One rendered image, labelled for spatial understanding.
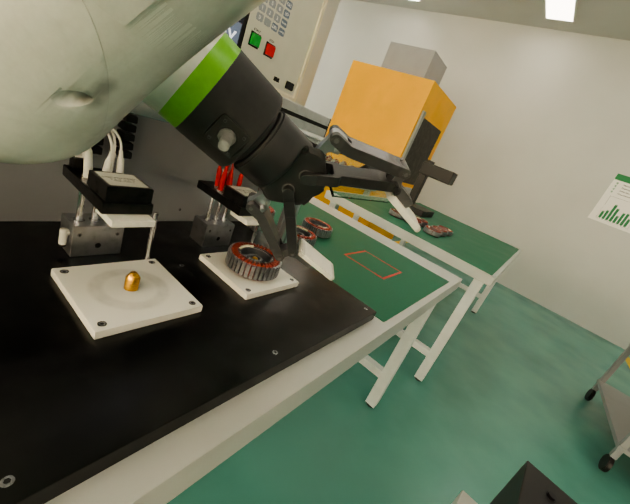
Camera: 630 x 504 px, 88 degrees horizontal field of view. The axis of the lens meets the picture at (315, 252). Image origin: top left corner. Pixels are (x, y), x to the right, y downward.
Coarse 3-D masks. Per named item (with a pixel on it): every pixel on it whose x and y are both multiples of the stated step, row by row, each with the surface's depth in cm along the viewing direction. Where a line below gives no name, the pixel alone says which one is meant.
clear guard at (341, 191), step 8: (312, 136) 72; (328, 160) 50; (336, 160) 52; (344, 160) 54; (352, 160) 57; (336, 192) 49; (344, 192) 51; (352, 192) 53; (360, 192) 56; (368, 192) 58; (376, 192) 61; (384, 192) 64; (368, 200) 58; (376, 200) 60; (384, 200) 63
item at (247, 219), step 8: (200, 184) 70; (208, 184) 70; (208, 192) 69; (216, 192) 67; (224, 192) 66; (232, 192) 65; (240, 192) 65; (248, 192) 67; (256, 192) 69; (216, 200) 68; (224, 200) 66; (232, 200) 65; (240, 200) 64; (208, 208) 71; (216, 208) 72; (224, 208) 74; (232, 208) 65; (240, 208) 64; (208, 216) 71; (216, 216) 73; (224, 216) 75; (240, 216) 65; (248, 216) 66; (248, 224) 64; (256, 224) 66
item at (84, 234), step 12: (72, 216) 52; (84, 216) 54; (72, 228) 50; (84, 228) 51; (96, 228) 53; (108, 228) 54; (120, 228) 56; (72, 240) 51; (84, 240) 52; (96, 240) 54; (108, 240) 55; (120, 240) 57; (72, 252) 52; (84, 252) 53; (96, 252) 54; (108, 252) 56
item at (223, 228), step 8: (200, 216) 72; (200, 224) 71; (208, 224) 70; (216, 224) 71; (224, 224) 73; (232, 224) 75; (192, 232) 73; (200, 232) 71; (208, 232) 71; (216, 232) 72; (224, 232) 74; (232, 232) 76; (200, 240) 71; (208, 240) 72; (216, 240) 74; (224, 240) 75
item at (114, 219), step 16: (80, 176) 49; (96, 176) 45; (112, 176) 47; (128, 176) 50; (80, 192) 48; (96, 192) 46; (112, 192) 44; (128, 192) 46; (144, 192) 48; (80, 208) 51; (96, 208) 45; (112, 208) 45; (128, 208) 47; (144, 208) 49; (112, 224) 44; (128, 224) 46; (144, 224) 48
